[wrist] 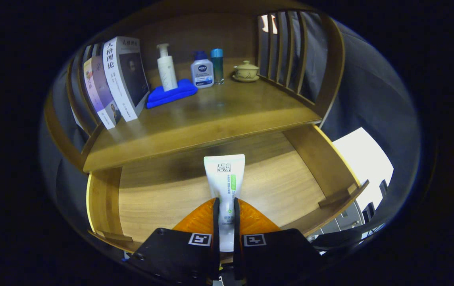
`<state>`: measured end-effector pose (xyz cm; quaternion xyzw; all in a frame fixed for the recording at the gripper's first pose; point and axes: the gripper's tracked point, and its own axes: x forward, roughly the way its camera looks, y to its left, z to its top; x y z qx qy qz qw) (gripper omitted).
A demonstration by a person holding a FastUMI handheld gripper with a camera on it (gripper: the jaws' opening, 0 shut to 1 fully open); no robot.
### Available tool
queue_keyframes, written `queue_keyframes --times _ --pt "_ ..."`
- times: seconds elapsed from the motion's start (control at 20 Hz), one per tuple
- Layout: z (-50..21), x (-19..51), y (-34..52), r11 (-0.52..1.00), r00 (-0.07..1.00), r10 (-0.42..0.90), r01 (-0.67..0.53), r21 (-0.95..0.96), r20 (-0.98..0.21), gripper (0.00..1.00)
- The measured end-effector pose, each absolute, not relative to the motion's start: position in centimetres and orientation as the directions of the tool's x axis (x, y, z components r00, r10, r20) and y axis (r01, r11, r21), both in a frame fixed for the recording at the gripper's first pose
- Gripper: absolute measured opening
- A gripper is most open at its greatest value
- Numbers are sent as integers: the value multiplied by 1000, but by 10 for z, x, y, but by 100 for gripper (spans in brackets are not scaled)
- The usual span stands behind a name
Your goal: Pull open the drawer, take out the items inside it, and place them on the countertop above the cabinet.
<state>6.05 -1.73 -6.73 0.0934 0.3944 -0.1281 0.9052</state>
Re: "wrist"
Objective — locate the purple book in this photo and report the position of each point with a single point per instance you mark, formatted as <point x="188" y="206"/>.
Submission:
<point x="100" y="87"/>

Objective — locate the white bottle with blue cap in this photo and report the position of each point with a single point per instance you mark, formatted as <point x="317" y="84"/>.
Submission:
<point x="202" y="71"/>

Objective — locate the white cream tube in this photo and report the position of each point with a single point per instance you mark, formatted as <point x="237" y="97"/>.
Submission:
<point x="225" y="178"/>

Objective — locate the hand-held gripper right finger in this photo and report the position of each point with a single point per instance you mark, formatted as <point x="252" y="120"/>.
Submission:
<point x="236" y="246"/>

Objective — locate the thick white book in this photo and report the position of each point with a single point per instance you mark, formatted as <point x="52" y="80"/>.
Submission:
<point x="120" y="75"/>

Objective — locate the wooden drawer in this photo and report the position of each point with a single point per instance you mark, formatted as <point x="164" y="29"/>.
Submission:
<point x="163" y="198"/>

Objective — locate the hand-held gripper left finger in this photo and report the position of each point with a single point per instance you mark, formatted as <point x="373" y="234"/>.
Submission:
<point x="216" y="254"/>

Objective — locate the wooden cabinet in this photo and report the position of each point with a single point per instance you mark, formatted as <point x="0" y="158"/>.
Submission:
<point x="195" y="28"/>

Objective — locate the blue folded towel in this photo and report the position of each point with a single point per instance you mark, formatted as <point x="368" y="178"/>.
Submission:
<point x="167" y="97"/>

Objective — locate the white pump bottle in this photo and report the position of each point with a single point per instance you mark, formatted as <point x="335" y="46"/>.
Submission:
<point x="167" y="71"/>

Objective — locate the yellow lidded tea cup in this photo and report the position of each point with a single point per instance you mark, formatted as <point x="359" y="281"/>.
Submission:
<point x="246" y="71"/>

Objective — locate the wooden countertop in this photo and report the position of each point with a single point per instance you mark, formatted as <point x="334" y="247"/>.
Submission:
<point x="211" y="115"/>

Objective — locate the slim teal bottle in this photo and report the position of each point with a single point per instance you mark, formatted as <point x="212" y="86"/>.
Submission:
<point x="217" y="65"/>

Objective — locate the grey ribbed plastic panel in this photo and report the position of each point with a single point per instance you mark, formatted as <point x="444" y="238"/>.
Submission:
<point x="346" y="220"/>

